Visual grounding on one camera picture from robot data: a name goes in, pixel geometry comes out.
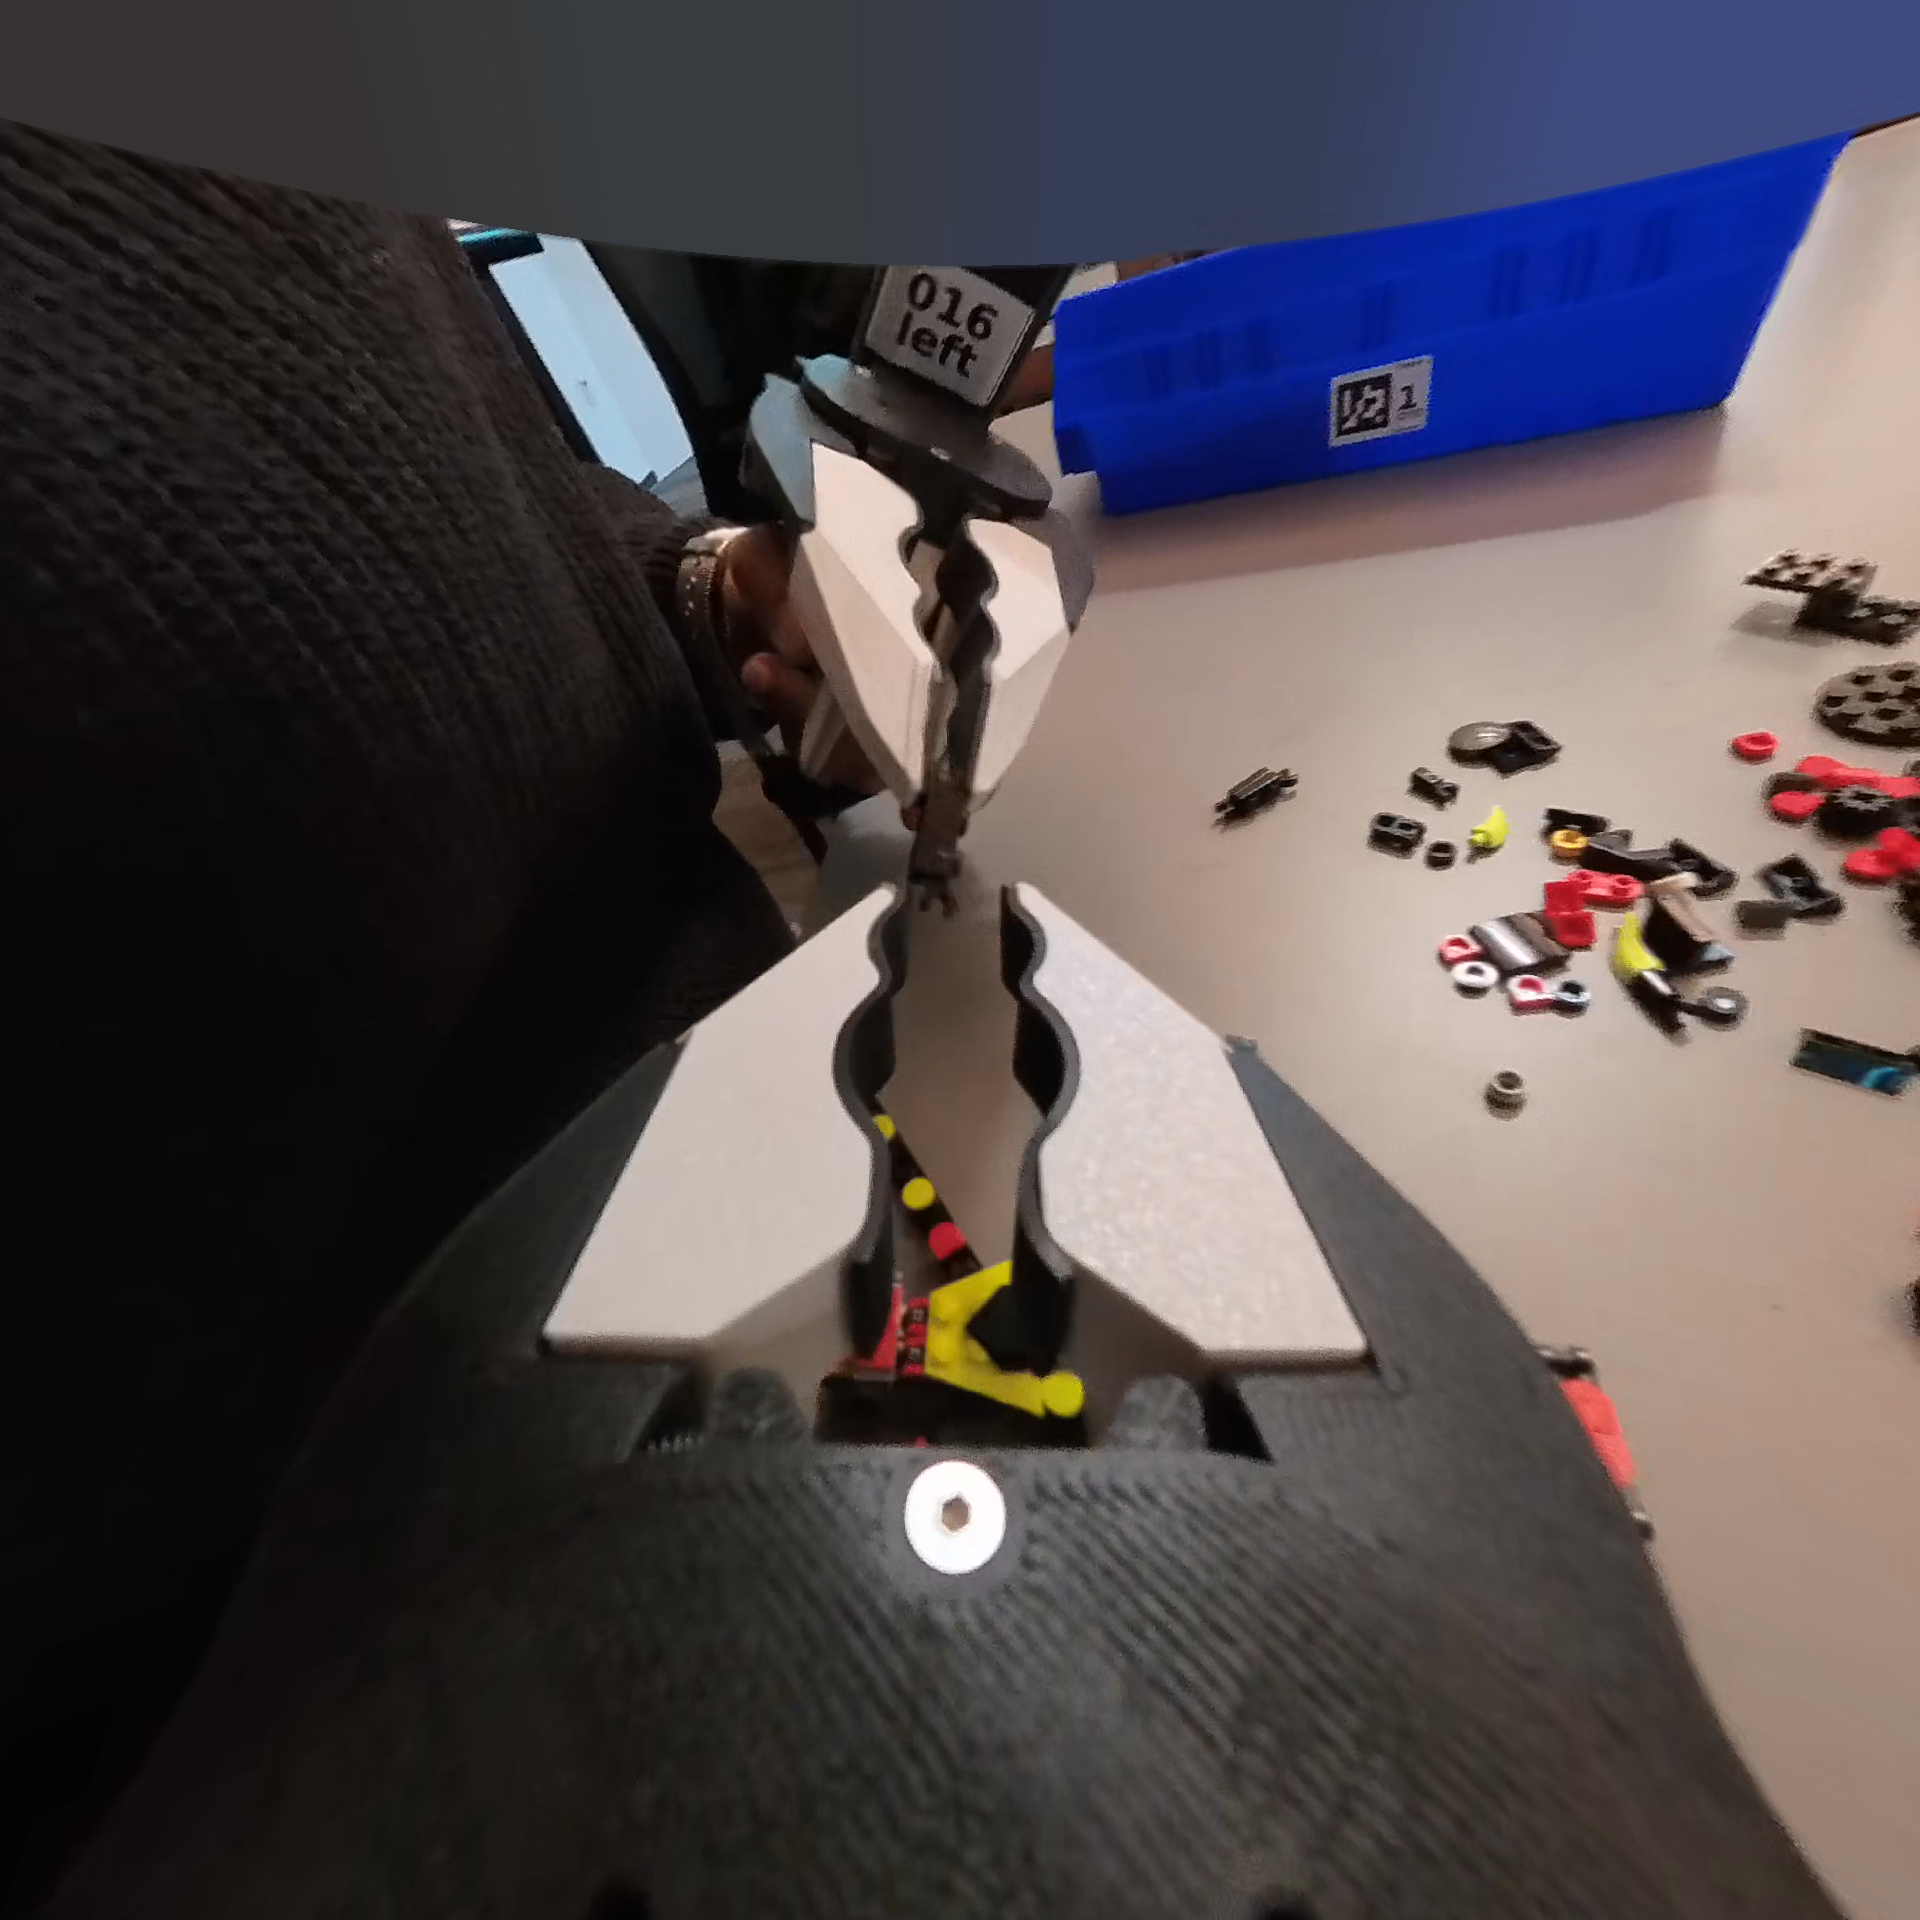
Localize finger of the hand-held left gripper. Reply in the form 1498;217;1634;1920
787;441;944;816
957;507;1076;804

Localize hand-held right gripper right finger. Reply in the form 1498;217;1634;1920
1000;882;1378;1380

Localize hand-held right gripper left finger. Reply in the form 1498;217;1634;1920
541;882;912;1374

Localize black lego clip bar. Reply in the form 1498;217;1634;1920
904;781;970;922

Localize black yellow lego spider model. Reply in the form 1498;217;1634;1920
814;1103;1651;1538

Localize person's left forearm black sleeve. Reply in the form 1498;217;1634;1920
574;451;723;781

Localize pile of loose lego pieces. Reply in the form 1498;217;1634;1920
1371;719;1920;1104

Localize black rectangular lego plate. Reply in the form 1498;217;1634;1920
1744;549;1920;646

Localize black round lego plate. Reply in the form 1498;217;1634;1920
1812;658;1920;750

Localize person's left hand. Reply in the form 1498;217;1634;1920
717;525;888;798

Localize metal wristwatch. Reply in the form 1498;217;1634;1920
674;525;750;751

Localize blue plastic bin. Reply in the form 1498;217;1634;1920
1049;129;1854;521

